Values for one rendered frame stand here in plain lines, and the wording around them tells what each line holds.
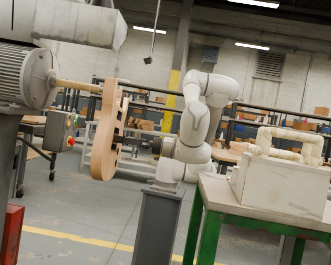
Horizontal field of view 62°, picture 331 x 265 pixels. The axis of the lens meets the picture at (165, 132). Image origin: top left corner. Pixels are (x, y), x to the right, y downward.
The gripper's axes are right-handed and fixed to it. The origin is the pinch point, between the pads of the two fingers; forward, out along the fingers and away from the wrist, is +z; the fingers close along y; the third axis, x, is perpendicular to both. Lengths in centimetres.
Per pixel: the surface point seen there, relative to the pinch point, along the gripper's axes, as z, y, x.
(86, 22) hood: 11.9, -25.5, 38.8
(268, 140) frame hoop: -57, -25, 8
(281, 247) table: -88, 27, -40
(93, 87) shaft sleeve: 11.0, -9.1, 19.3
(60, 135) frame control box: 30.6, 14.1, -2.9
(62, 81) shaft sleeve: 23.9, -9.1, 19.5
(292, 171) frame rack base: -66, -25, -1
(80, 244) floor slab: 40, 117, -92
